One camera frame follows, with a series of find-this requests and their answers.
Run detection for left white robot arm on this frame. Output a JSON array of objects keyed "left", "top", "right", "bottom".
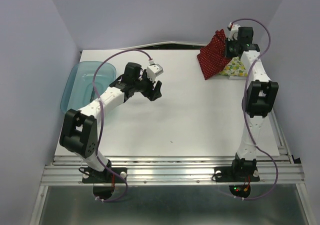
[{"left": 59, "top": 62, "right": 164, "bottom": 182}]

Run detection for teal plastic bin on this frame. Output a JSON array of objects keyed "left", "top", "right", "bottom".
[{"left": 60, "top": 61, "right": 117, "bottom": 113}]

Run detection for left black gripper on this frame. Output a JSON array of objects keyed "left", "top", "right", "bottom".
[{"left": 133, "top": 69, "right": 162, "bottom": 102}]

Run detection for aluminium rail frame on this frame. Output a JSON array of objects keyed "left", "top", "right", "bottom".
[{"left": 29, "top": 46, "right": 316, "bottom": 225}]

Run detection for purple cable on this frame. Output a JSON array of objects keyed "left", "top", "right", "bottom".
[
  {"left": 231, "top": 18, "right": 279, "bottom": 201},
  {"left": 92, "top": 48, "right": 154, "bottom": 203}
]

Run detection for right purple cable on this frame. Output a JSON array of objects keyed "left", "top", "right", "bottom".
[{"left": 231, "top": 18, "right": 279, "bottom": 201}]

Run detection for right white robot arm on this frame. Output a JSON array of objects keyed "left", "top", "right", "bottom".
[{"left": 216, "top": 23, "right": 279, "bottom": 182}]

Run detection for red polka dot skirt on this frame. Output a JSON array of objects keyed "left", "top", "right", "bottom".
[{"left": 197, "top": 29, "right": 232, "bottom": 80}]

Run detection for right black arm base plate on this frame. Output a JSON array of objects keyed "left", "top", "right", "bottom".
[{"left": 211, "top": 166, "right": 260, "bottom": 183}]

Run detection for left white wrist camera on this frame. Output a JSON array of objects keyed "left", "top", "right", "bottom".
[{"left": 146, "top": 64, "right": 164, "bottom": 83}]

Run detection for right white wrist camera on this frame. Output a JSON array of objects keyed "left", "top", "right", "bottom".
[{"left": 227, "top": 22, "right": 241, "bottom": 41}]

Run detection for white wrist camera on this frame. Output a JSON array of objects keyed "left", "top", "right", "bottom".
[
  {"left": 146, "top": 64, "right": 164, "bottom": 83},
  {"left": 227, "top": 22, "right": 241, "bottom": 41}
]

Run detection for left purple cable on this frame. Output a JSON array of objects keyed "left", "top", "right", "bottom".
[{"left": 92, "top": 48, "right": 154, "bottom": 203}]

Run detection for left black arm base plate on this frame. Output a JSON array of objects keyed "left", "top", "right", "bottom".
[{"left": 78, "top": 167, "right": 125, "bottom": 184}]

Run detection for lemon print folded skirt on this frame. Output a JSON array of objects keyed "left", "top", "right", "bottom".
[{"left": 219, "top": 57, "right": 248, "bottom": 77}]

